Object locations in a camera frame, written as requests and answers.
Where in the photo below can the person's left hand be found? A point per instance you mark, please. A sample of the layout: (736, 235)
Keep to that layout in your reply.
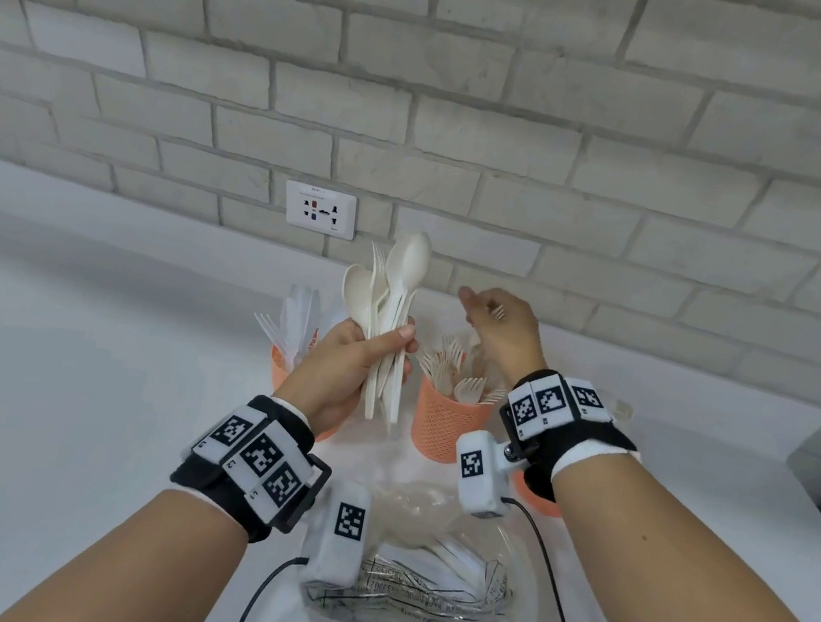
(332, 372)

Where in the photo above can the person's right hand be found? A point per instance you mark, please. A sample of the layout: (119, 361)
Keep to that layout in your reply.
(515, 342)

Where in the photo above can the person's left thumb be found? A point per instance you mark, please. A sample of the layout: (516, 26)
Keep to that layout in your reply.
(390, 340)

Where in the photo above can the person's right fingers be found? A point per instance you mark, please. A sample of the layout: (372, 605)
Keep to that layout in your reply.
(477, 302)

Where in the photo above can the white plastic fork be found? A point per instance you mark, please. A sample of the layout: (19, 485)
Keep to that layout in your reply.
(499, 313)

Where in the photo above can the bundle of white plastic cutlery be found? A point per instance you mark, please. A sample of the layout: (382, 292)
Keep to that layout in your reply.
(404, 269)

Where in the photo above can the person's left forearm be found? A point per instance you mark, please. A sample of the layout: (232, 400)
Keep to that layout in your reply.
(147, 573)

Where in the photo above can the person's right forearm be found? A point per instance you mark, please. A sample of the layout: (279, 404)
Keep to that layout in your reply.
(682, 594)

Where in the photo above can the bunch of white plastic forks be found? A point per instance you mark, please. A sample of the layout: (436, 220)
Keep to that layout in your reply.
(458, 376)

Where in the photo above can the orange mesh cup with forks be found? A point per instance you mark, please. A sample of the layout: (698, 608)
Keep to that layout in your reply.
(445, 427)

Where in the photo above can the black right wristband with markers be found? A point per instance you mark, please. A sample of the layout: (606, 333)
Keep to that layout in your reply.
(554, 414)

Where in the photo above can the black wristband with markers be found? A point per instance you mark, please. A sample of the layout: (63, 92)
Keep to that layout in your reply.
(250, 459)
(554, 414)

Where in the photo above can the black left wristband with markers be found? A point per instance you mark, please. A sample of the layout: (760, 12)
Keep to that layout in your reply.
(250, 459)

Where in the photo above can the white cutlery pile in bag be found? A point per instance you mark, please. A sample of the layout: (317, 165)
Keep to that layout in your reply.
(439, 560)

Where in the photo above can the clear plastic bag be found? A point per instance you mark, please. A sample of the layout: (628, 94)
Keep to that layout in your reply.
(411, 605)

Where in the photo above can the white wall socket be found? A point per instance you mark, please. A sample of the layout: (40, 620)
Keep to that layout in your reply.
(320, 210)

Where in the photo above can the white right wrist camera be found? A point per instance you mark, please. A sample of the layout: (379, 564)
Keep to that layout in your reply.
(480, 476)

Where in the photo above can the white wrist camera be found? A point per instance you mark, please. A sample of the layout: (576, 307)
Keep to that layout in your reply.
(480, 476)
(338, 537)

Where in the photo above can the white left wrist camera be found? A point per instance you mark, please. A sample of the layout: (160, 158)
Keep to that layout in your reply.
(338, 537)

